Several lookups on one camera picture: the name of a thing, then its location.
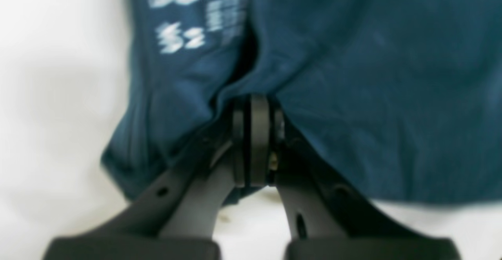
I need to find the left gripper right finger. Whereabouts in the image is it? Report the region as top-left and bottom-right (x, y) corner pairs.
(249, 95), (461, 260)

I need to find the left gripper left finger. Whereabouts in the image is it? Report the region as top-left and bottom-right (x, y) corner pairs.
(44, 109), (245, 260)

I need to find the dark blue t-shirt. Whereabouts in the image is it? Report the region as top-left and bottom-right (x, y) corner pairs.
(102, 0), (502, 204)

